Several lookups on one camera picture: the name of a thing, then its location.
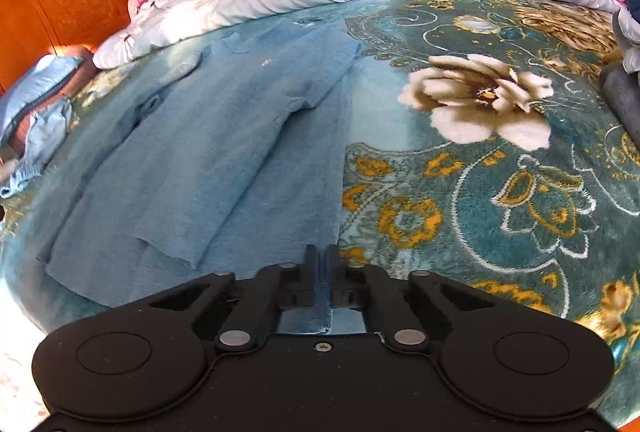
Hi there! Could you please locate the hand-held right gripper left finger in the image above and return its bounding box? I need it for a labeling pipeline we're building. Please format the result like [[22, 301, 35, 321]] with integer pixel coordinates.
[[150, 245, 322, 351]]

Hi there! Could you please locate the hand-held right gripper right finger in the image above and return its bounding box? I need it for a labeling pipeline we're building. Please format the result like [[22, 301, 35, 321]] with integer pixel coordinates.
[[324, 245, 488, 351]]

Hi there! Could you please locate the blue towel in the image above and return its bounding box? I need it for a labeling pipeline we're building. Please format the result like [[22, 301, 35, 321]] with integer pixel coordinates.
[[36, 18, 366, 336]]

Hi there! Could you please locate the teal floral blanket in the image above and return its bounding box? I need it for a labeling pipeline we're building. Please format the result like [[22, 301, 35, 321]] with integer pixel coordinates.
[[0, 0, 640, 430]]

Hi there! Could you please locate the light blue cuffed garment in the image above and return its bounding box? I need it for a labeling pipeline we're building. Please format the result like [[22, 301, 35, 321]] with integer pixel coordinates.
[[0, 100, 74, 201]]

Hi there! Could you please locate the blue satin pillow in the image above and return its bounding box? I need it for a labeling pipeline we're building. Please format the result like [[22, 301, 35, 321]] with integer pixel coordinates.
[[0, 54, 87, 149]]

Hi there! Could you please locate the dark grey garment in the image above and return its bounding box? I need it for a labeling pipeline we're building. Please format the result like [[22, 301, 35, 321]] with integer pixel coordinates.
[[599, 62, 640, 155]]

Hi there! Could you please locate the light grey cloth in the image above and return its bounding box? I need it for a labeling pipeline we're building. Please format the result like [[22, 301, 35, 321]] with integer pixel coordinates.
[[612, 6, 640, 75]]

